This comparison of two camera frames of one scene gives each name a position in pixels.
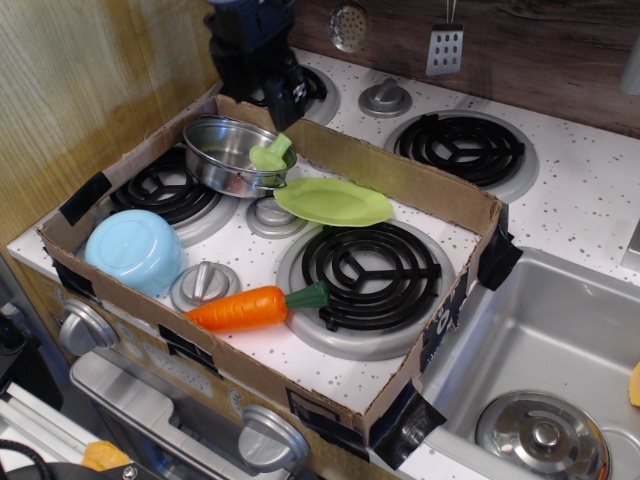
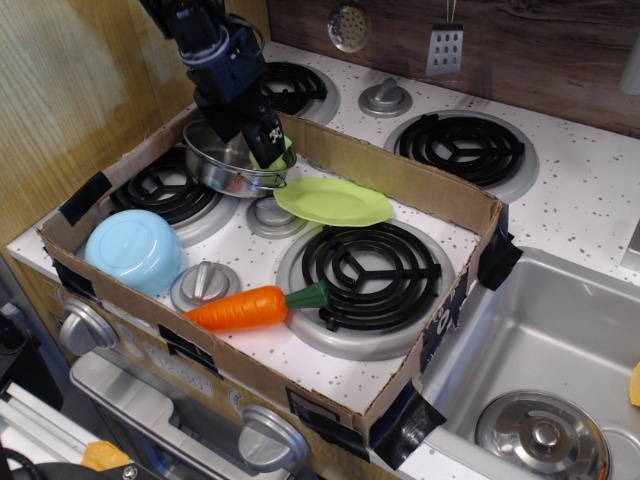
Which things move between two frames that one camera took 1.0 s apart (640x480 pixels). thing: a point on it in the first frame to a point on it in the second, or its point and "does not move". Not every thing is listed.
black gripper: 250,41 to 228,74
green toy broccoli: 280,155 does not move
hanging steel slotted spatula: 445,46 does not move
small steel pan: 217,157 does not move
